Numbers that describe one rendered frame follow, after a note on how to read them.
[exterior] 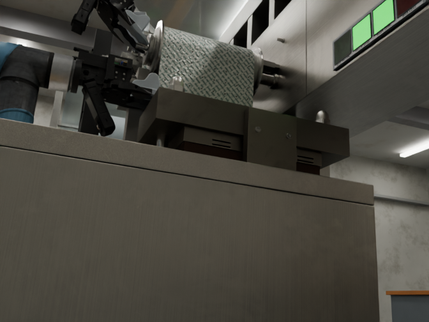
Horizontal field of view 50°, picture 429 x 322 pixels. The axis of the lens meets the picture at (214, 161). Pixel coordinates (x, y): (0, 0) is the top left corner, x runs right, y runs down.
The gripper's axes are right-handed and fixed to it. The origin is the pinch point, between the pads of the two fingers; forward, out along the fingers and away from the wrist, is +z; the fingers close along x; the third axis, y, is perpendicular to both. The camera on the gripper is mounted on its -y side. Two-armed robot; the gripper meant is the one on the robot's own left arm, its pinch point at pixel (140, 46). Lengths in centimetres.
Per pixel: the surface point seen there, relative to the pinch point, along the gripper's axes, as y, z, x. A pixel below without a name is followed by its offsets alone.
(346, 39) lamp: 19.6, 30.9, -29.7
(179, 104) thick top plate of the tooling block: -15.5, 18.7, -24.1
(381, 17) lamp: 19, 32, -40
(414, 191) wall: 671, 452, 702
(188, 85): -0.1, 14.8, -4.4
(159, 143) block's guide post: -20.1, 21.2, -16.7
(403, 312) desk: 142, 251, 227
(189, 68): 3.4, 12.0, -4.4
